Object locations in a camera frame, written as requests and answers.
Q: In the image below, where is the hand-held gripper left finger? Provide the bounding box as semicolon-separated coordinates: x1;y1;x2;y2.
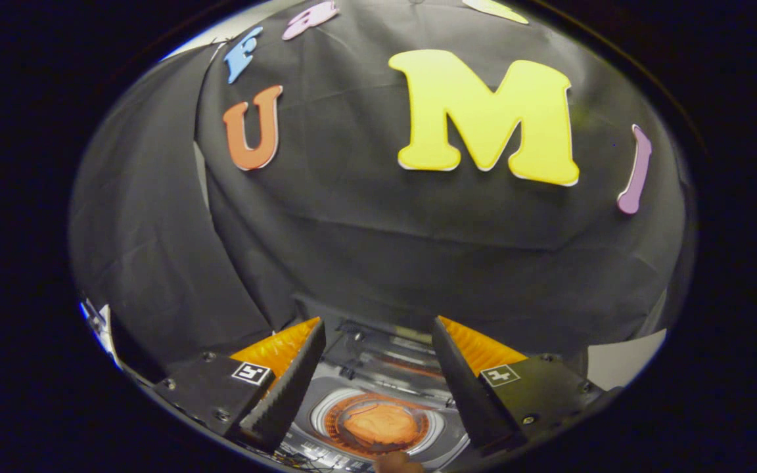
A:
153;317;328;454

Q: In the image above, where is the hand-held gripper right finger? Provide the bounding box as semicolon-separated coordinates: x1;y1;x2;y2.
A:
431;316;619;457

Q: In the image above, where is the grey washing machine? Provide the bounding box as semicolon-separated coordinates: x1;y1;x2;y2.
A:
277;368;472;472

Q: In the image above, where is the dark washing machine lid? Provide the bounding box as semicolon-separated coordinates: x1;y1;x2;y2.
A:
323;319;453;405

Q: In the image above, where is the yellow garment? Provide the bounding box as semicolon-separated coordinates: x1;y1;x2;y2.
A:
342;402;420;450

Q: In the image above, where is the grey metal cabinet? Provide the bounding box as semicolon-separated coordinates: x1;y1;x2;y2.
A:
587;328;668;392

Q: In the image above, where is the black backdrop cloth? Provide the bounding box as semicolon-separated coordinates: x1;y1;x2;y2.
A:
68;0;698;395

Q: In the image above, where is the white and blue object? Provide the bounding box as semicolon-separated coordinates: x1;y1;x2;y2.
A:
80;299;121;367

